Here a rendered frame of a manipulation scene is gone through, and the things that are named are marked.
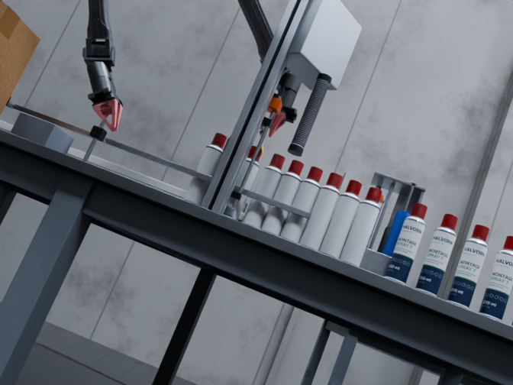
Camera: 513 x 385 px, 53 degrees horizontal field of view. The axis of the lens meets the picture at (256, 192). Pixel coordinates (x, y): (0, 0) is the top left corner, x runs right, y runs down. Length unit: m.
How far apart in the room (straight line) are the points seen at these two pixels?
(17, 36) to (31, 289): 0.68
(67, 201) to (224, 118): 3.18
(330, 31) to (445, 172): 3.08
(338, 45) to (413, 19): 3.34
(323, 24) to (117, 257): 2.96
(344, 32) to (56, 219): 0.83
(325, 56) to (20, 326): 0.89
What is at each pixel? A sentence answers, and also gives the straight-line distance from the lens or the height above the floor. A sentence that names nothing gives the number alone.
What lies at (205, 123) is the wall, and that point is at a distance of 4.09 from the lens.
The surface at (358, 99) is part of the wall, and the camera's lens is 4.27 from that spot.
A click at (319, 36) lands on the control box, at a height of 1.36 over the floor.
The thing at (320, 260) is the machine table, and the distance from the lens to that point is 0.82.
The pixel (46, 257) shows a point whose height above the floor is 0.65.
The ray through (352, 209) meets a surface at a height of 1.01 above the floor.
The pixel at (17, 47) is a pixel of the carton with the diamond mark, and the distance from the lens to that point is 1.43.
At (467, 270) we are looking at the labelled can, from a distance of 1.31.
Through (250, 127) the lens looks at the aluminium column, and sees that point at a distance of 1.21.
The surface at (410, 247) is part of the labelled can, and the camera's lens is 1.29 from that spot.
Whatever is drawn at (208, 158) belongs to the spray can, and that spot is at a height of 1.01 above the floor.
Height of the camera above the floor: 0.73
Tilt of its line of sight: 10 degrees up
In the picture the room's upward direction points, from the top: 22 degrees clockwise
